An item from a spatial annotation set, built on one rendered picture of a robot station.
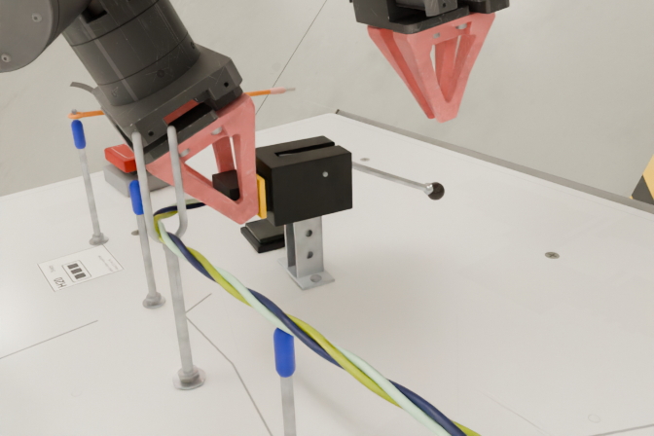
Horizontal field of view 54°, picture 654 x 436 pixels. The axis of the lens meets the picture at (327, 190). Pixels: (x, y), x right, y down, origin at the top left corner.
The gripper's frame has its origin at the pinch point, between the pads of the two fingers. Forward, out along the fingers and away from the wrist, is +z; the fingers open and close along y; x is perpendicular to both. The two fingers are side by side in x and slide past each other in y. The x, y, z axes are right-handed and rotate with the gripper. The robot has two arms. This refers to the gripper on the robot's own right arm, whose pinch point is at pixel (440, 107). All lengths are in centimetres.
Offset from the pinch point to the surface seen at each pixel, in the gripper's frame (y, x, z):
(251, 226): -7.1, -13.8, 6.8
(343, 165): 1.8, -9.0, 0.5
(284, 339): 17.0, -19.4, -1.4
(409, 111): -126, 71, 56
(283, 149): -1.0, -11.7, -0.9
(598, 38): -86, 108, 38
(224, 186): 0.5, -16.5, -0.7
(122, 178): -21.2, -20.7, 4.7
